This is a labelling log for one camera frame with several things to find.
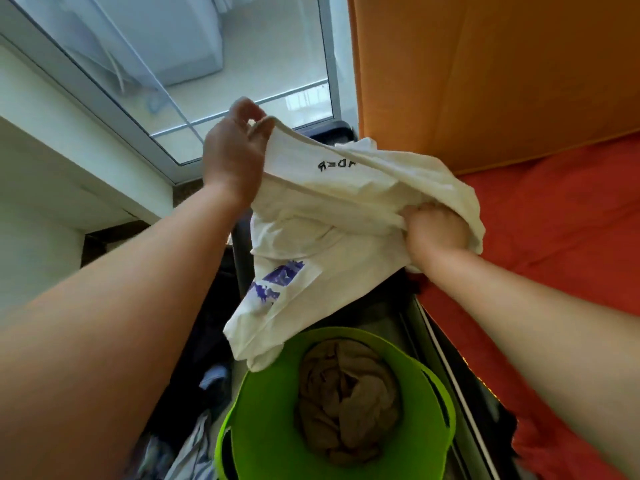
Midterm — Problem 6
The person's left hand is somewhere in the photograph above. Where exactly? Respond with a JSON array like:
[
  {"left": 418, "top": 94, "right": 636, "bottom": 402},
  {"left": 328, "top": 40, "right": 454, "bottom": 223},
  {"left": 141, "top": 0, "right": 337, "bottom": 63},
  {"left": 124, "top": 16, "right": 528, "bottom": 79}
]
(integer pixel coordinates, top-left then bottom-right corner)
[{"left": 202, "top": 97, "right": 276, "bottom": 206}]

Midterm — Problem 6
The person's right hand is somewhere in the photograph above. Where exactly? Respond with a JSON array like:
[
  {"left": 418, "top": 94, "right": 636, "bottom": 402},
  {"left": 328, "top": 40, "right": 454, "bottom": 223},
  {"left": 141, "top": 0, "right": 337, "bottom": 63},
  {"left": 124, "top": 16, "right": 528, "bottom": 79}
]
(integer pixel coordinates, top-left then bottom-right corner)
[{"left": 401, "top": 202, "right": 472, "bottom": 268}]

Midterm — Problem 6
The white printed t-shirt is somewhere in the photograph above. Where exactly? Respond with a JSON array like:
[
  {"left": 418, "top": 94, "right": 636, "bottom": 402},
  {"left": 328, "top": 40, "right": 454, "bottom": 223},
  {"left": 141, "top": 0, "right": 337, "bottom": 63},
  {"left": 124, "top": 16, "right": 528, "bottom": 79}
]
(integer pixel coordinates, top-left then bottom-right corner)
[{"left": 223, "top": 116, "right": 486, "bottom": 373}]

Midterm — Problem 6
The person's left forearm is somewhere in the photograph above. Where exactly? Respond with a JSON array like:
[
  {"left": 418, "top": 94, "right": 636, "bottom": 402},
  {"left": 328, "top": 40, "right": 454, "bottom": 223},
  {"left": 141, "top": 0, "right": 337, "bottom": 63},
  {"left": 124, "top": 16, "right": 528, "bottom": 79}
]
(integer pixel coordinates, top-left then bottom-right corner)
[{"left": 0, "top": 181, "right": 251, "bottom": 480}]

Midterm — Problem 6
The person's right forearm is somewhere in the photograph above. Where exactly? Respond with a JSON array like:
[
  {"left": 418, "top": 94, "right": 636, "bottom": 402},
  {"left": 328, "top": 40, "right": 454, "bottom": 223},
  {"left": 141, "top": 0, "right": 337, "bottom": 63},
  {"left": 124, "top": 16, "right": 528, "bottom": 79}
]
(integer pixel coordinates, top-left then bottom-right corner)
[{"left": 413, "top": 247, "right": 640, "bottom": 480}]

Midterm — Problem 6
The glass sliding door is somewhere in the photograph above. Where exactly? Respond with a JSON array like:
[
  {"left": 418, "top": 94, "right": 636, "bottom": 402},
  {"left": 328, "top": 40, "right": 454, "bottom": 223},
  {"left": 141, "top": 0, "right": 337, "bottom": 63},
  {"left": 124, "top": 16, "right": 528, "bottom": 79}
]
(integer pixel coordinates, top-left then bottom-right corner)
[{"left": 0, "top": 0, "right": 346, "bottom": 185}]

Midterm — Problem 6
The red bed sheet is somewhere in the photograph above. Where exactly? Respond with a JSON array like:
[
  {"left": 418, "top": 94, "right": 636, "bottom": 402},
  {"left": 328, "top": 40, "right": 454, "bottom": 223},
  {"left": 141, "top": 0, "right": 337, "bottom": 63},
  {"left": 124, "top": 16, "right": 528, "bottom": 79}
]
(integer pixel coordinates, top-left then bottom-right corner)
[{"left": 407, "top": 134, "right": 640, "bottom": 480}]

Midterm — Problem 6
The white washing machine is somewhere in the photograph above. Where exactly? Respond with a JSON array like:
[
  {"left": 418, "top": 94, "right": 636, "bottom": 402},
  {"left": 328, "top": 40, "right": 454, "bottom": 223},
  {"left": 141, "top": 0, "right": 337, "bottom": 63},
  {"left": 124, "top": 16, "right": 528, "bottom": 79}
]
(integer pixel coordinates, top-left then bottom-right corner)
[{"left": 60, "top": 0, "right": 225, "bottom": 88}]

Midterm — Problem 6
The orange headboard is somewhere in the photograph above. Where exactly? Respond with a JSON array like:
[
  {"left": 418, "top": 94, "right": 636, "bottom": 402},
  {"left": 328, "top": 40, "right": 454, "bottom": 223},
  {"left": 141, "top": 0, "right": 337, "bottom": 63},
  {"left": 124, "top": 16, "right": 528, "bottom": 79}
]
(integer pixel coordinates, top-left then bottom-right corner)
[{"left": 347, "top": 0, "right": 640, "bottom": 175}]

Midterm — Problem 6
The brown crumpled cloth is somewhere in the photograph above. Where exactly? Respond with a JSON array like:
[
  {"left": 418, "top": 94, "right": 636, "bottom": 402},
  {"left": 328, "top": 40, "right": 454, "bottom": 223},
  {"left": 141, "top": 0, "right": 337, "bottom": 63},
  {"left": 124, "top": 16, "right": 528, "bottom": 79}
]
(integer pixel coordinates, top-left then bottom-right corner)
[{"left": 295, "top": 338, "right": 403, "bottom": 466}]

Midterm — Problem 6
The pile of dark clothes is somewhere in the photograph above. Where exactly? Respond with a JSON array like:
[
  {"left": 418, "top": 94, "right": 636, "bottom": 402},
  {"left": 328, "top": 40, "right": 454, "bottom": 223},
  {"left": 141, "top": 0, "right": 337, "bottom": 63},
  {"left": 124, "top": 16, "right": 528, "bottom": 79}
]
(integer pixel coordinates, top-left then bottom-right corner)
[{"left": 127, "top": 250, "right": 238, "bottom": 480}]

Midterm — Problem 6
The green plastic laundry basket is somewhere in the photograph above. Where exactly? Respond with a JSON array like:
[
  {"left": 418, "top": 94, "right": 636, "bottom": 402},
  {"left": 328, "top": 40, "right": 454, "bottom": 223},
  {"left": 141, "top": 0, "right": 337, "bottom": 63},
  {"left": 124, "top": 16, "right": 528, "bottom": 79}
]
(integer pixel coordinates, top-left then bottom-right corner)
[{"left": 214, "top": 327, "right": 457, "bottom": 480}]

